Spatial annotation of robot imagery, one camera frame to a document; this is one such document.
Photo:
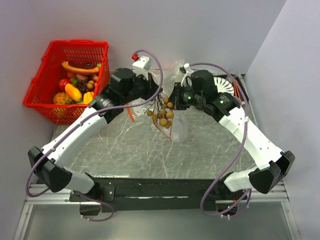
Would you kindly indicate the spiky yellow fruit toy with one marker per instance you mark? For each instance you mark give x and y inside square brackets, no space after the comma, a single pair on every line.
[61,98]

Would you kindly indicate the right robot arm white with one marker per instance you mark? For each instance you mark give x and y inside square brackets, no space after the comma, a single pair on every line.
[271,163]

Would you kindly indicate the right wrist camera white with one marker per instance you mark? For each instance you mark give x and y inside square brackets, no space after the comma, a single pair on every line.
[186,71]

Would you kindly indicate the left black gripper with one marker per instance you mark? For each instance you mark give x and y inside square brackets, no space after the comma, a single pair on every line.
[150,84]

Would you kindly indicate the clear zip bag orange zipper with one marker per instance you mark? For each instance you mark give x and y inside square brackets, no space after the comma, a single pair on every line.
[179,130]

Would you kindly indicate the crumpled clear plastic bag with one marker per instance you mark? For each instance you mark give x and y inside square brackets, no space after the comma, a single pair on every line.
[172,74]

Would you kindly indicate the orange plastic spoon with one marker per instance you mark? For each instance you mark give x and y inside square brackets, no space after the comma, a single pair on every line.
[236,91]

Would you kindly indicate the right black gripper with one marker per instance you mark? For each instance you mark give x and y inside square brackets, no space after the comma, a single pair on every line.
[175,97]

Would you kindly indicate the striped white plate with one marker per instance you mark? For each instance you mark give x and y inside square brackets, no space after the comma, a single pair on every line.
[223,85]

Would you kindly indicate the yellow bell pepper toy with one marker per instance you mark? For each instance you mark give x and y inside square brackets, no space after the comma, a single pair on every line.
[88,97]

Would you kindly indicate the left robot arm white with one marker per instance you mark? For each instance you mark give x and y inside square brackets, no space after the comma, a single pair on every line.
[49,162]

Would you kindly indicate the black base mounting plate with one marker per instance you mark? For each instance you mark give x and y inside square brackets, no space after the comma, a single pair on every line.
[145,194]

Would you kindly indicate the orange mango toy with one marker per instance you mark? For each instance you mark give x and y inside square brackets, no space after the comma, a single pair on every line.
[73,92]

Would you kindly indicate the brown longan bunch toy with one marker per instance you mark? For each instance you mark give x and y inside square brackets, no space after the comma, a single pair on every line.
[161,112]

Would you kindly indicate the red apple toy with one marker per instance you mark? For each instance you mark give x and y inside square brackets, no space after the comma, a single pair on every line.
[62,84]

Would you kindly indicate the aluminium rail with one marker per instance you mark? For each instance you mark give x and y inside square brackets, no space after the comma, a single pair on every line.
[62,197]

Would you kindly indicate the dark grape bunch toy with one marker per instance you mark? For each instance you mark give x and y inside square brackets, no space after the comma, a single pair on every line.
[81,87]

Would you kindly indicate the clear drinking glass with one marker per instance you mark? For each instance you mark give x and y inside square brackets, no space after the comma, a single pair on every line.
[233,73]

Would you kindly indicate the green leaf toy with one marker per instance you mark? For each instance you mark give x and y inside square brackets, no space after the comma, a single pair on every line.
[74,80]

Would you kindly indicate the black serving tray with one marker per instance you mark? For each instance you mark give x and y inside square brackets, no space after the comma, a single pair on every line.
[241,85]

